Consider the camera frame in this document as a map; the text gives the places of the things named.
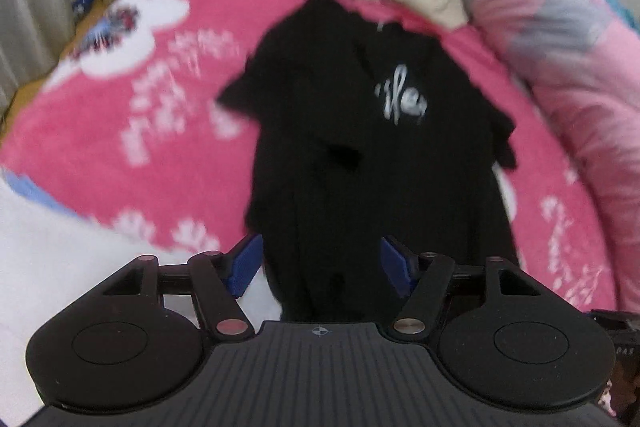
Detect white cloth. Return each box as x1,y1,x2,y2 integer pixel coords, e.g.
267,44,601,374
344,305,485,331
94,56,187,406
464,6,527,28
0,167,281,408

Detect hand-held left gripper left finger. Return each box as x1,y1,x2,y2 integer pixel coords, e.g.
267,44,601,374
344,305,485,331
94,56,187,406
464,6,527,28
100,233,265,342

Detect small blue floor item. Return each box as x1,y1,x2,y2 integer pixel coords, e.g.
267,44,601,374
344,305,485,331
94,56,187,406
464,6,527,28
72,0,103,20

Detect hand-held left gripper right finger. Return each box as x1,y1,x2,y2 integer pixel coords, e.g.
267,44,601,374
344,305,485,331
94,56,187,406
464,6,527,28
379,234,547,340

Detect pink floral blanket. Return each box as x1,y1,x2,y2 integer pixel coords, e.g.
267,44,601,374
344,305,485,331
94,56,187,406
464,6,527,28
0,0,621,315

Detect black printed sweatshirt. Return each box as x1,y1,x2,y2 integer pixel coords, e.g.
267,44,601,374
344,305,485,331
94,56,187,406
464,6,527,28
215,0,521,323

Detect pink grey floral quilt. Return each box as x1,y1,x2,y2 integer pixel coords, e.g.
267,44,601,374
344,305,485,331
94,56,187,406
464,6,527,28
457,0,640,308

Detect grey curtain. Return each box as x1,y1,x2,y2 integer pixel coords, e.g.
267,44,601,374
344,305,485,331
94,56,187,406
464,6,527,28
0,0,73,108

